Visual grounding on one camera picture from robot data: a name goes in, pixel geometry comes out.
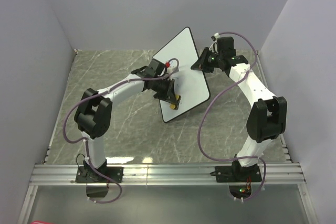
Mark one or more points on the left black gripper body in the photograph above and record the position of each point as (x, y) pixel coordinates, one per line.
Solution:
(161, 87)

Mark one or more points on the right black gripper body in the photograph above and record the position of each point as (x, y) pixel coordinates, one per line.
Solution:
(210, 60)

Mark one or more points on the yellow whiteboard eraser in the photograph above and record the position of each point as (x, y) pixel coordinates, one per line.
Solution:
(175, 104)

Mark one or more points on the white whiteboard black frame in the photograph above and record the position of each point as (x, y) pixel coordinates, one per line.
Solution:
(190, 85)

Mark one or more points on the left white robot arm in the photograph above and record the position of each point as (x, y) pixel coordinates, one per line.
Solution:
(93, 117)

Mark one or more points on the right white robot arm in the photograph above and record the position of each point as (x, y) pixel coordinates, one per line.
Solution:
(267, 118)

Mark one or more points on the red object at edge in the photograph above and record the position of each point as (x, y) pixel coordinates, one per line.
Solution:
(40, 222)

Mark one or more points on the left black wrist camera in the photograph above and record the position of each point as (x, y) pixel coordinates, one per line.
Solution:
(154, 69)

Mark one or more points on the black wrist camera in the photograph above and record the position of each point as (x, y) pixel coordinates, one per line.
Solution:
(154, 69)
(225, 45)

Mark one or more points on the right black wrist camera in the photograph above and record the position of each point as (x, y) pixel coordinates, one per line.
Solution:
(225, 45)

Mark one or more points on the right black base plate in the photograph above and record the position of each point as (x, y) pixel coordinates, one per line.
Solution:
(231, 174)

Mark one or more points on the aluminium mounting rail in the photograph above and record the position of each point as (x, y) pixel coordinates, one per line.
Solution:
(187, 174)

